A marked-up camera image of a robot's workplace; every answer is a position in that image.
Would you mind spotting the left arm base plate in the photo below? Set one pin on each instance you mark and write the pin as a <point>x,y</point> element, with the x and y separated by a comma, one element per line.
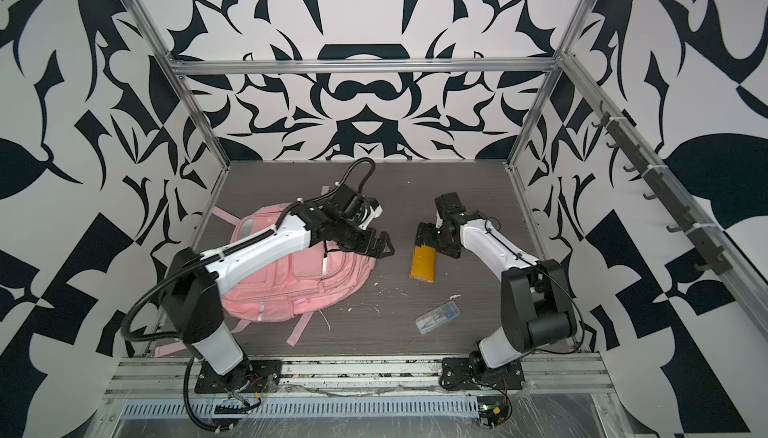
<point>238,376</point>

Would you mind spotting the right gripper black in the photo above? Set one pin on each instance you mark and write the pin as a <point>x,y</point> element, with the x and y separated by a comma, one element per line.
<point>430,239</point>

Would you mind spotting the white vented cable duct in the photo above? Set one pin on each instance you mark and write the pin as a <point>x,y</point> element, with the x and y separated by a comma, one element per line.
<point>341,407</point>

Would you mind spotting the pink student backpack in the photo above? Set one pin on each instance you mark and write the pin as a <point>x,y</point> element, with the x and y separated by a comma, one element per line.
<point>297,285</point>

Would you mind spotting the grey hook rack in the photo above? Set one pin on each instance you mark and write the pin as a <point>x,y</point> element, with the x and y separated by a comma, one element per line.
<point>665,187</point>

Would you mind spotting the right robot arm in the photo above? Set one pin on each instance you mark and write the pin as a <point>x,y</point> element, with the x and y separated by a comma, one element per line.
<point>536,307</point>

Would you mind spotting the small green circuit board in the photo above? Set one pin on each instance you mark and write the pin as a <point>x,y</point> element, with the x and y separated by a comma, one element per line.
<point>493,412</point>

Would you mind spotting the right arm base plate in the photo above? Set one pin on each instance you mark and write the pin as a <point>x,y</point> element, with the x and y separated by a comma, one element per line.
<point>467,374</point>

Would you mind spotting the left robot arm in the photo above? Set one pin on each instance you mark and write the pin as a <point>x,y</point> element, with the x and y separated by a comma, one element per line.
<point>194,303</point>

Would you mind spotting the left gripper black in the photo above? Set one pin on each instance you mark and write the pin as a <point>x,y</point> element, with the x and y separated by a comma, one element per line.
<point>368,247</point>

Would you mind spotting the aluminium front rail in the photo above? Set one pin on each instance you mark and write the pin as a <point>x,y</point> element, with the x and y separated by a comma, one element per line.
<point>368,376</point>

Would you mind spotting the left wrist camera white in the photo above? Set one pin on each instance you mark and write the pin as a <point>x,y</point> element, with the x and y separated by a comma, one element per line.
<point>373,209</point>

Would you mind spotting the aluminium frame crossbar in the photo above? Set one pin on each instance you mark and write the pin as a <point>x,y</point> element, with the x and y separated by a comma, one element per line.
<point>363,66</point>

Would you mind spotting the small yellow notebook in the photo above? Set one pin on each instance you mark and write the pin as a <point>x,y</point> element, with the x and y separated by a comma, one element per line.
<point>423,264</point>

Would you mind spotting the clear plastic ruler box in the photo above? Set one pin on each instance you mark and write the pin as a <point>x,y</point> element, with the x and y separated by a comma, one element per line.
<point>437,317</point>

